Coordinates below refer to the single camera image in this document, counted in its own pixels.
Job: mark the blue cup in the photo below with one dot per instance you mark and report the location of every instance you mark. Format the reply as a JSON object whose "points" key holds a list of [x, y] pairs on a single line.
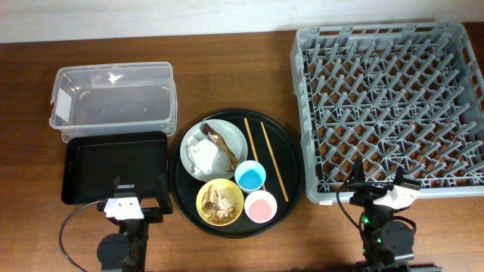
{"points": [[250, 176]]}

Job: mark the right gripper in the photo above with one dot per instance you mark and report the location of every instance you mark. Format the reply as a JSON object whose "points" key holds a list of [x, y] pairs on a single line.
{"points": [[368, 193]]}

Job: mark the black rectangular tray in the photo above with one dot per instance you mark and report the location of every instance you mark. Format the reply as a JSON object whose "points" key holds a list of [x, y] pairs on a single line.
{"points": [[93, 162]]}

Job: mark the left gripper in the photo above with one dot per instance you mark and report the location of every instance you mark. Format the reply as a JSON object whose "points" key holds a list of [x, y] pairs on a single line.
{"points": [[156, 214]]}

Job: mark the gold brown wrapper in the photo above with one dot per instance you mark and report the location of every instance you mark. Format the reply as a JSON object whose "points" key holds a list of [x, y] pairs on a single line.
{"points": [[219, 141]]}

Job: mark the grey dishwasher rack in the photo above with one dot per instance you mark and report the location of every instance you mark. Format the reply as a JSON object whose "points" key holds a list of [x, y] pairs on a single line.
{"points": [[395, 96]]}

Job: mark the round black serving tray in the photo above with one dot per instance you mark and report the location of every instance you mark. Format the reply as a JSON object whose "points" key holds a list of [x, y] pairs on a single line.
{"points": [[290, 163]]}

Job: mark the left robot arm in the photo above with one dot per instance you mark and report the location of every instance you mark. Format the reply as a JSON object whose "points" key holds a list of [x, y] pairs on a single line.
{"points": [[126, 249]]}

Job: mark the grey round plate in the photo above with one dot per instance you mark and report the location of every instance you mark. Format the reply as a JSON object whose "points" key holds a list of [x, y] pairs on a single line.
{"points": [[233, 137]]}

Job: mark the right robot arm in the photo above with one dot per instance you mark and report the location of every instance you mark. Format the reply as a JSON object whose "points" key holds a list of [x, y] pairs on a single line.
{"points": [[387, 239]]}

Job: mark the wooden chopstick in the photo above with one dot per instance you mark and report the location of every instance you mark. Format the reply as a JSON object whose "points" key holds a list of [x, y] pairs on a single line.
{"points": [[251, 141], [274, 161]]}

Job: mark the food scraps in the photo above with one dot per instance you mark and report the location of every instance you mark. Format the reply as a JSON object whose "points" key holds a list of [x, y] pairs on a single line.
{"points": [[219, 205]]}

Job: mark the white napkin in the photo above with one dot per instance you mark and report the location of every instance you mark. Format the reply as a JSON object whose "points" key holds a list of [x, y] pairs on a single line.
{"points": [[202, 153]]}

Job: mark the clear plastic bin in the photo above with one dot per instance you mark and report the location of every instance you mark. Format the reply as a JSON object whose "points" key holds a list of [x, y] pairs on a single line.
{"points": [[114, 98]]}

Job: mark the yellow bowl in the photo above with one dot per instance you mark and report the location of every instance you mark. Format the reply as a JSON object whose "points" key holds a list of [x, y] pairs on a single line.
{"points": [[220, 183]]}

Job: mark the pink cup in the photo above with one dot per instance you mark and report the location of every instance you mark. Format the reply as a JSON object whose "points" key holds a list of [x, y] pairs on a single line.
{"points": [[260, 206]]}

